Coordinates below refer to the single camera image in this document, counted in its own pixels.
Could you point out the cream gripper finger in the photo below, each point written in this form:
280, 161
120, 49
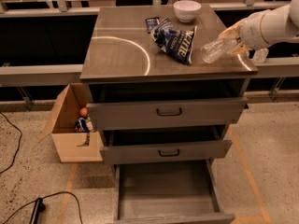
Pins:
240, 48
233, 31

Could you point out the clear plastic water bottle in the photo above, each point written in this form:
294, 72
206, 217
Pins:
212, 51

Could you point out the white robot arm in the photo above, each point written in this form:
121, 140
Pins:
263, 29

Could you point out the large clear sanitizer bottle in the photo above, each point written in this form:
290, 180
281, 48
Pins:
260, 55

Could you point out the grey top drawer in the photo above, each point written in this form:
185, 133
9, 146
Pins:
166, 114

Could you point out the grey drawer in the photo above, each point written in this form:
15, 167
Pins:
182, 192
166, 114
189, 151

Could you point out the grey drawer cabinet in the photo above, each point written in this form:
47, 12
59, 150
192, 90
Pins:
124, 64

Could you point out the grey middle drawer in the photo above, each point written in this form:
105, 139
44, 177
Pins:
189, 151

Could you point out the grey bottom drawer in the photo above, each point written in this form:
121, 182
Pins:
182, 192

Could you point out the white ceramic bowl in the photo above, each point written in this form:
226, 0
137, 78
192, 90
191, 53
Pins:
186, 10

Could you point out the blue kettle chips bag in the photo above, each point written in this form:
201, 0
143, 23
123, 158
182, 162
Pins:
175, 43

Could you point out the small dark blue packet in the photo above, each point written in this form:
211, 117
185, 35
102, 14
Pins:
151, 23

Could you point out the orange fruit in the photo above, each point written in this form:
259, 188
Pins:
83, 112

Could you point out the blue soda can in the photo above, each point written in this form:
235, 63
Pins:
80, 126

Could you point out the cardboard box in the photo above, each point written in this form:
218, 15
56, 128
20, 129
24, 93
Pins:
70, 145

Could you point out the grey metal railing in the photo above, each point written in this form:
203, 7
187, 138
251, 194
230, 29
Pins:
59, 74

